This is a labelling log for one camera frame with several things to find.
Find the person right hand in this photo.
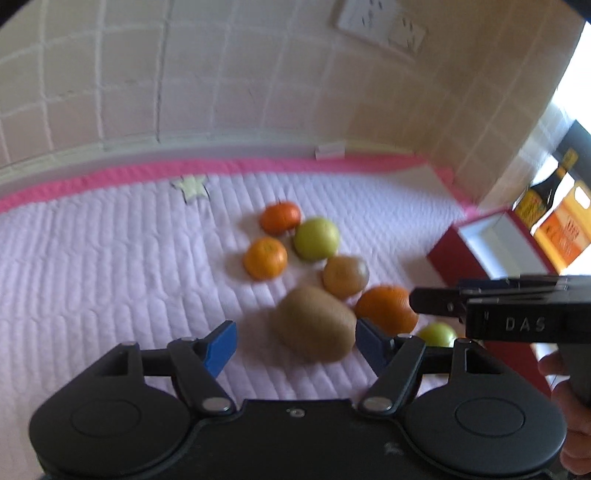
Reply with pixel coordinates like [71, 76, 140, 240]
[551, 381, 591, 476]

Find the mandarin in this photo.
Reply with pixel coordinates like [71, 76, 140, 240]
[242, 237, 287, 281]
[259, 201, 301, 236]

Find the large brown kiwi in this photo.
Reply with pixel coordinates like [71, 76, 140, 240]
[270, 286, 356, 363]

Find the white quilted mat pink border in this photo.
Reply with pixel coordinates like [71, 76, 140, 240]
[1, 157, 469, 479]

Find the dark soy sauce bottle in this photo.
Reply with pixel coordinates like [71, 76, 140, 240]
[514, 148, 579, 230]

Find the large orange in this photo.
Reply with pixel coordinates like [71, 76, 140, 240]
[353, 285, 419, 336]

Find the red gift box white inside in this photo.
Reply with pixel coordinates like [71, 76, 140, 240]
[424, 208, 562, 398]

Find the brownish passion fruit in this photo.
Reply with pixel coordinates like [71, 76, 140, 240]
[322, 255, 370, 300]

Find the white double wall socket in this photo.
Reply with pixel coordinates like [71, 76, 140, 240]
[335, 0, 427, 58]

